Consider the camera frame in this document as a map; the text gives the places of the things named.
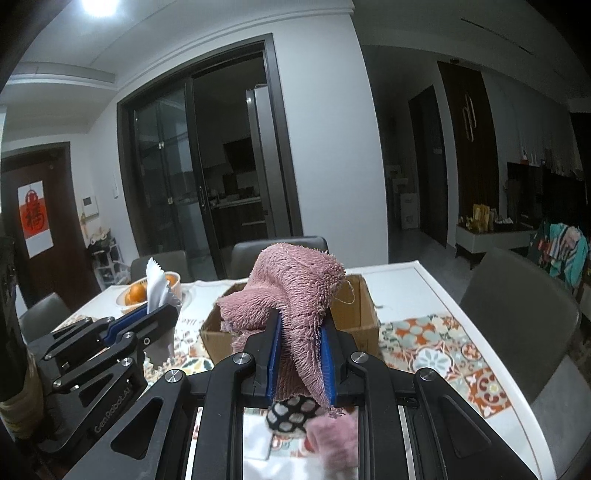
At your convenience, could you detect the black white patterned pouch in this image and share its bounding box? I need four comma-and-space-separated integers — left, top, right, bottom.
266, 395, 327, 437

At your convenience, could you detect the dusty pink towel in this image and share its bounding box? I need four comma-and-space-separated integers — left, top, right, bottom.
216, 249, 346, 408

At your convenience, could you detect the pink fluffy headband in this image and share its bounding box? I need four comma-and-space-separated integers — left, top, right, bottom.
305, 413, 359, 479

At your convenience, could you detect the cardboard box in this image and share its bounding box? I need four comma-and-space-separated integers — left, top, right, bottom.
200, 274, 380, 363

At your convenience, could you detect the white fruit basket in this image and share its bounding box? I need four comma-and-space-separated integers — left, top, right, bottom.
115, 271, 183, 313

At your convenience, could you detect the white shoe rack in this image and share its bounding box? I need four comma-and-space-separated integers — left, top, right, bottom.
87, 228, 130, 290

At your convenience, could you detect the grey chair left edge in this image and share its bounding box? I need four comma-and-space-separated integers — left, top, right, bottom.
19, 292, 71, 343

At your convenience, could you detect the dark wooden door left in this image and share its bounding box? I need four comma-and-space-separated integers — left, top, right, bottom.
1, 142, 100, 311

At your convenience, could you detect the grey chair far left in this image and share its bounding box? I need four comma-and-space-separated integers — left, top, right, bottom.
130, 250, 193, 283

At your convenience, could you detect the grey chair behind box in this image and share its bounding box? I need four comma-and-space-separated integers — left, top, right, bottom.
228, 236, 329, 279

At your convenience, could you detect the patterned table runner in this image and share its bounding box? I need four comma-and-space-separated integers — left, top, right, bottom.
143, 314, 512, 419

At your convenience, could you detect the red white door poster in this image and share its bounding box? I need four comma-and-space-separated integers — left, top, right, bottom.
17, 180, 54, 258

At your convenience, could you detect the black sliding glass door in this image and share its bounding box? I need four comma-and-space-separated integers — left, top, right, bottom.
117, 34, 303, 282

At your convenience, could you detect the grey chair right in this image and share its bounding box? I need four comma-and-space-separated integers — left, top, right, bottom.
459, 247, 582, 405

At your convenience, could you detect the colourful clothes pile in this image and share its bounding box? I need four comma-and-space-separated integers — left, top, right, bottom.
527, 222, 589, 293

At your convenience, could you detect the dark tv cabinet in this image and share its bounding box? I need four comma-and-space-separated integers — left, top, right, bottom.
507, 163, 590, 235

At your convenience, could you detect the wall intercom panel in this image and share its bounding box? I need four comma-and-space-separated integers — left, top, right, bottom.
82, 195, 99, 218

